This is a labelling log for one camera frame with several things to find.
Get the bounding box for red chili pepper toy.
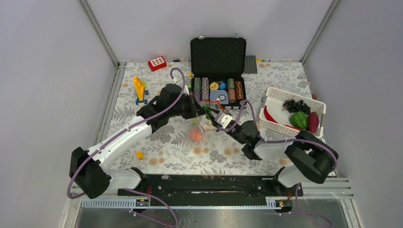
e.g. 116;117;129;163
264;106;301;131

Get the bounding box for green chili pepper toy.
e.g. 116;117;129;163
202;105;211;120

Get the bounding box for black poker chip case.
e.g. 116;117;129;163
190;37;247;109

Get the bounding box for red white toy block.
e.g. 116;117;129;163
148;56;167;72

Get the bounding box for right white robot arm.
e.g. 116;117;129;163
207;111;338;196

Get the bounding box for orange peach toy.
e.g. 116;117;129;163
189;128;202;142

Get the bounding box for yellow toy block cart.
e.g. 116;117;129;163
133;76;149;106

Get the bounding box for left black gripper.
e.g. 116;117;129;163
168;91;207;120

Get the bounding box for grey lego baseplate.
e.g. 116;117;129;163
243;56;258;74

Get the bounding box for black mounting base plate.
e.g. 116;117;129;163
117;174;303;207

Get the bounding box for small yellow toy piece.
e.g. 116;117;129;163
136;152;144;160

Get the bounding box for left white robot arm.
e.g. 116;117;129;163
67;84;206;199

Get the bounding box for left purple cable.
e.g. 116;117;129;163
67;67;186;228

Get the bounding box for purple sweet potato toy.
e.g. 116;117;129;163
307;112;319;133

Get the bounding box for clear zip top bag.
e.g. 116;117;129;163
186;99;225;145

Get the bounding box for black grape bunch toy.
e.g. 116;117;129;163
282;99;311;115

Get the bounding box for white plastic basket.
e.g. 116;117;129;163
258;87;326;138

